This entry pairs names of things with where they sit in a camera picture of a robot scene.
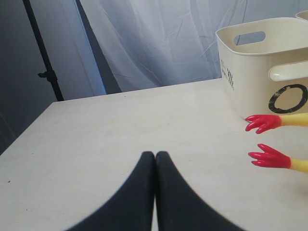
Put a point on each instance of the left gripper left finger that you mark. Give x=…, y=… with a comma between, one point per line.
x=131, y=207

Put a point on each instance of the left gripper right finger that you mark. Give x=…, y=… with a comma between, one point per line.
x=178, y=207

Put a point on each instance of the yellow rubber chicken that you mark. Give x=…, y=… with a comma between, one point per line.
x=271, y=158
x=266, y=122

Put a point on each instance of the black light stand pole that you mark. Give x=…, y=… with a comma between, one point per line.
x=49, y=74

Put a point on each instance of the grey backdrop curtain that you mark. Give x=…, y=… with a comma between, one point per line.
x=101, y=47

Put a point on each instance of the cream bin marked O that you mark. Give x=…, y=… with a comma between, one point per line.
x=264, y=66

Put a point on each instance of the cream bin marked X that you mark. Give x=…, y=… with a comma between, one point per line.
x=302, y=15

